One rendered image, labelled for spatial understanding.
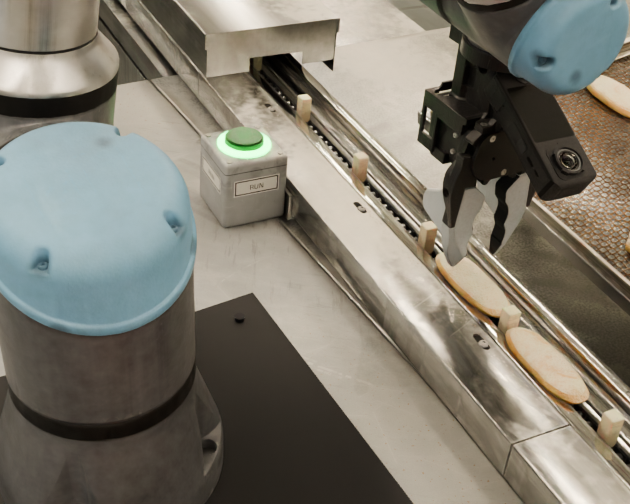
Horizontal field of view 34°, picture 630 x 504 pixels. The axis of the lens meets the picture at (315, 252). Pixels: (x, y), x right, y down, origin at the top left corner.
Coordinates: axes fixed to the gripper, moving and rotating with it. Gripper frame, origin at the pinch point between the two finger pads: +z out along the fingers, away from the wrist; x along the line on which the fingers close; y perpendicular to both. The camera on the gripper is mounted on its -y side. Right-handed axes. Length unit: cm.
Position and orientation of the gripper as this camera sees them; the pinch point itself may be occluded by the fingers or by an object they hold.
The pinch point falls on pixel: (479, 251)
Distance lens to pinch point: 95.5
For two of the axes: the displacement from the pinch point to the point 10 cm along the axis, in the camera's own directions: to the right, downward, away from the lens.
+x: -8.7, 2.4, -4.4
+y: -4.9, -5.4, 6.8
